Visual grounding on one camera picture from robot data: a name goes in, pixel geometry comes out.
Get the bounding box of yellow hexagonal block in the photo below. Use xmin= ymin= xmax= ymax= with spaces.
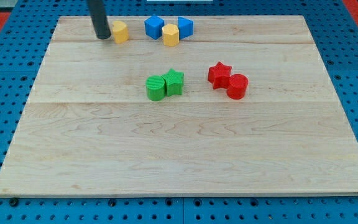
xmin=162 ymin=24 xmax=179 ymax=47

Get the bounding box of green cylinder block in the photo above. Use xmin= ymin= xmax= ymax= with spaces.
xmin=145 ymin=75 xmax=165 ymax=101

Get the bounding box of blue triangular block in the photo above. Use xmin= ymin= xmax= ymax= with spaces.
xmin=178 ymin=17 xmax=194 ymax=40

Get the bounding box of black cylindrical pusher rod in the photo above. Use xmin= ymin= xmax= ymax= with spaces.
xmin=86 ymin=0 xmax=111 ymax=40

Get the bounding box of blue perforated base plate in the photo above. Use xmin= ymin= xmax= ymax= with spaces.
xmin=0 ymin=0 xmax=358 ymax=223

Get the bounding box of green star block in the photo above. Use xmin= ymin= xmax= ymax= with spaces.
xmin=162 ymin=68 xmax=184 ymax=96

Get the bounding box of red star block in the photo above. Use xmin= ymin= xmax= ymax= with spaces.
xmin=208 ymin=62 xmax=232 ymax=89

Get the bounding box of light wooden board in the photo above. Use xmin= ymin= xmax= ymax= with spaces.
xmin=0 ymin=16 xmax=358 ymax=198

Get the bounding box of yellow heart-shaped block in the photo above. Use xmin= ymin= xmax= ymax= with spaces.
xmin=112 ymin=21 xmax=129 ymax=44

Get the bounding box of blue cube block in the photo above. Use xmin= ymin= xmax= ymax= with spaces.
xmin=144 ymin=16 xmax=165 ymax=40

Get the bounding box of red cylinder block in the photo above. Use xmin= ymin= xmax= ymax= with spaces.
xmin=226 ymin=73 xmax=249 ymax=100

